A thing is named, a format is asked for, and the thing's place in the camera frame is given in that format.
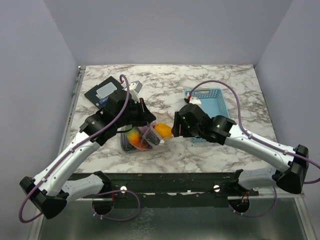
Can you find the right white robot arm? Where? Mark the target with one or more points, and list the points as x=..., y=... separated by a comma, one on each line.
x=287, y=165

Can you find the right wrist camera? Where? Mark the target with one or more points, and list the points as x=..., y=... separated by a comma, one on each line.
x=192, y=100

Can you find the light blue plastic basket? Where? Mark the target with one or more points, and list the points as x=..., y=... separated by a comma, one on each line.
x=214, y=105

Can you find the clear pink zip top bag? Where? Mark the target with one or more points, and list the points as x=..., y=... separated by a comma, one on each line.
x=160, y=117

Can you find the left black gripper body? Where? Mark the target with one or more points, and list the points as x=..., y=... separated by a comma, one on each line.
x=133, y=117

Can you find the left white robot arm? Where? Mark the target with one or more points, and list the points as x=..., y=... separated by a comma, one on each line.
x=51, y=189

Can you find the black foam pad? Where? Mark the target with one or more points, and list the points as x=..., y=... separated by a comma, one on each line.
x=91, y=94

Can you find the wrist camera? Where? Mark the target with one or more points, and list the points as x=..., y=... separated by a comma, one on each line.
x=134, y=89
x=192, y=100

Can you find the dark purple toy eggplant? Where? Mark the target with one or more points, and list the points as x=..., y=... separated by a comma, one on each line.
x=126, y=146

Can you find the orange toy pumpkin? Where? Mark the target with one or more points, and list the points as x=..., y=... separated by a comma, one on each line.
x=144, y=145

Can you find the green orange toy mango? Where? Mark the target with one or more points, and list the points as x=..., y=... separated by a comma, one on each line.
x=133, y=136

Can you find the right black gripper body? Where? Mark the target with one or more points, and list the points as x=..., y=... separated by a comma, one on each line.
x=187, y=131

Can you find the yellow toy bell pepper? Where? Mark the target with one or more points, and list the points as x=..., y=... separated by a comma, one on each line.
x=163, y=130

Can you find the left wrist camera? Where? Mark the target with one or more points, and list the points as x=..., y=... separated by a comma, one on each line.
x=134, y=89

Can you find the aluminium rail frame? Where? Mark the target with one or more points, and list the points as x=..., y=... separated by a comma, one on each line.
x=163, y=89

